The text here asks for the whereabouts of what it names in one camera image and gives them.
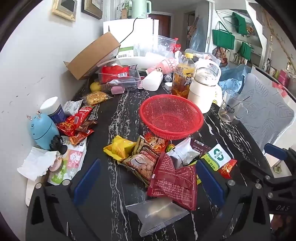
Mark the small green yellow candy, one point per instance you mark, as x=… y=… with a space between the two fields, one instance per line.
x=170 y=147

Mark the small grey can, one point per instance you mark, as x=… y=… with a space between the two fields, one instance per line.
x=167 y=78

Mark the orange juice bottle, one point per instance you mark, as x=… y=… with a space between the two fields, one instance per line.
x=181 y=81

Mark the white fridge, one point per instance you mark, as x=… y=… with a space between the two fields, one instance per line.
x=143 y=30

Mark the wall intercom panel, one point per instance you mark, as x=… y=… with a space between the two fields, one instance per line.
x=66 y=7

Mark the framed wall picture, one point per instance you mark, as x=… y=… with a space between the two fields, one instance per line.
x=92 y=8

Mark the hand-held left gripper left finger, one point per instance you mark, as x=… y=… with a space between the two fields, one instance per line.
x=86 y=180

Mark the yellow snack packet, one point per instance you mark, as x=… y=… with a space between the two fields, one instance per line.
x=119 y=148

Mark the pink green printed packet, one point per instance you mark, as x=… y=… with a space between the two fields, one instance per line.
x=71 y=162

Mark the empty clear zip bag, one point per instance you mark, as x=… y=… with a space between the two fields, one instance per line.
x=163 y=44

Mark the brown door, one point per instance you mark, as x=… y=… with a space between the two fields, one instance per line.
x=161 y=23

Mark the green tote bag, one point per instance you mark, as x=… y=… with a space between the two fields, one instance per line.
x=239 y=23
x=223 y=38
x=245 y=51

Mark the clear zip bag of snacks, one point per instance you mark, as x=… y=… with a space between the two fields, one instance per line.
x=157 y=215

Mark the bag of yellow snacks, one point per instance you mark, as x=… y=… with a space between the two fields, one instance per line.
x=97 y=97

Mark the brown nut snack packet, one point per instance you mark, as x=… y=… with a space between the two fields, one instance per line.
x=141 y=162

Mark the red plastic bag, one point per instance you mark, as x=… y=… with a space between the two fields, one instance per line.
x=113 y=73

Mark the crumpled white tissue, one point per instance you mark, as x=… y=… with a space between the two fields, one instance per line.
x=34 y=162

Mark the red plastic basket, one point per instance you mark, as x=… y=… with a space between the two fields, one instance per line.
x=171 y=115

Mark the grey leaf pattern chair cushion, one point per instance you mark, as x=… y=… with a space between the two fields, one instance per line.
x=263 y=111

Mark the white green label packet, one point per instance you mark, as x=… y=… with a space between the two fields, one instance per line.
x=218 y=156

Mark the light blue humidifier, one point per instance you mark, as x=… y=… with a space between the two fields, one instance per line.
x=42 y=132

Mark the small white packet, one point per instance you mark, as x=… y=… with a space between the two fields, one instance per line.
x=71 y=107

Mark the red cartoon candy packet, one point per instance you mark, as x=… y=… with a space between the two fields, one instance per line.
x=153 y=141

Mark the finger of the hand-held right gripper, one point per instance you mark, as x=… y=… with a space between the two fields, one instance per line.
x=252 y=171
x=275 y=151

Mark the pink boxes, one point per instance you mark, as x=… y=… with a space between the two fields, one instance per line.
x=284 y=77

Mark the white basin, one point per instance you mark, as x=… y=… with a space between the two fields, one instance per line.
x=131 y=62

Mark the red label cola bottle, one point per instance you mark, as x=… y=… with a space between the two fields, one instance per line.
x=177 y=47

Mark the white plastic bag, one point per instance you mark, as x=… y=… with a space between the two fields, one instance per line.
x=205 y=59

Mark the silver snack packet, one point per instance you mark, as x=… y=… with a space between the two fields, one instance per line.
x=182 y=155

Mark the small dark brown packet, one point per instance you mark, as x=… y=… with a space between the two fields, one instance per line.
x=87 y=125

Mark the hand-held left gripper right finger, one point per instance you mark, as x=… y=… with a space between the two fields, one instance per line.
x=209 y=183

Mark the green electric kettle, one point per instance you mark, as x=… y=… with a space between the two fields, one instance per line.
x=140 y=9

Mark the cartoon print glass cup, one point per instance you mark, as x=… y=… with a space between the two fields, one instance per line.
x=229 y=109

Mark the yellow lemon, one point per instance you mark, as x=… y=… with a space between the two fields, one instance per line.
x=94 y=87

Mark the cartoon print hanging bag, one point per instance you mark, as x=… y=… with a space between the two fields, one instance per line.
x=220 y=55

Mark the green white carton box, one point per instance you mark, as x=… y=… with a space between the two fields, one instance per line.
x=126 y=51

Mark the dark maroon snack packet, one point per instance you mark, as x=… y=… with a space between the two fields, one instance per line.
x=201 y=147

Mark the red gold snack packet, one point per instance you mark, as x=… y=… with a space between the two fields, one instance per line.
x=66 y=128

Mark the long red sachet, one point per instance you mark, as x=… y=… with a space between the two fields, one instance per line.
x=82 y=114

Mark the small white box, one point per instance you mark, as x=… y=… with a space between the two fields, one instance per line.
x=168 y=86

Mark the pink paper cup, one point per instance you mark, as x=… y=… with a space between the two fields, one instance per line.
x=165 y=64

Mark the blue jar with white lid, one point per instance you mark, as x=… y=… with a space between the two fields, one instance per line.
x=55 y=113

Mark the clear plastic container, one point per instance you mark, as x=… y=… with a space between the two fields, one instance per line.
x=129 y=81

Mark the small orange red packet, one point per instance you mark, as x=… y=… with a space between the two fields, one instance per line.
x=79 y=138

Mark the black hair claw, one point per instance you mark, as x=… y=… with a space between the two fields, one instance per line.
x=57 y=143

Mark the blue plastic bag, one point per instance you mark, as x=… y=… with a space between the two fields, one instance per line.
x=233 y=81

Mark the brown cardboard box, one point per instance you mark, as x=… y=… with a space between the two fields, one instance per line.
x=92 y=55

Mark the dark red snack packet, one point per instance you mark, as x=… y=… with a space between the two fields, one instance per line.
x=173 y=185

